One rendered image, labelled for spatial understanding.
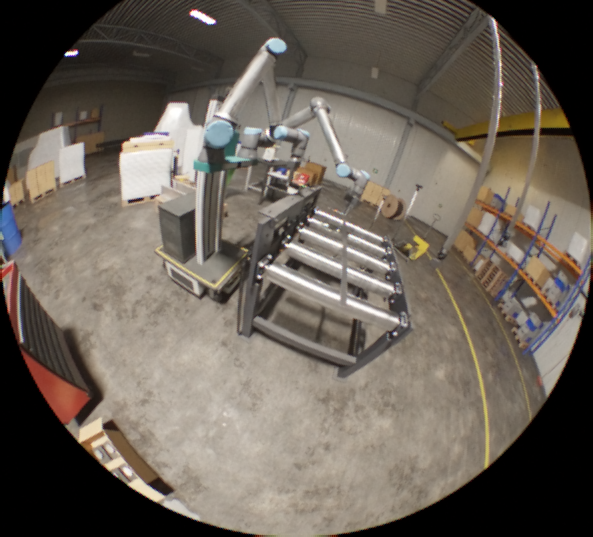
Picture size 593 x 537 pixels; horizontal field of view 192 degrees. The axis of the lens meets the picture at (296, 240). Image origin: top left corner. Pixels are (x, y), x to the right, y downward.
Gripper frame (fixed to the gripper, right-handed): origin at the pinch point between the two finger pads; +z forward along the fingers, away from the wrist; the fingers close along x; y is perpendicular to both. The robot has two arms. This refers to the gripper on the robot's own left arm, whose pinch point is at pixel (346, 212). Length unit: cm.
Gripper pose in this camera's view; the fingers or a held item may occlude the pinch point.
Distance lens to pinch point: 135.3
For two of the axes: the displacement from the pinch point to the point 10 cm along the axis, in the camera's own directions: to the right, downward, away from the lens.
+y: 8.1, 1.3, 5.7
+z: -3.9, 8.4, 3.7
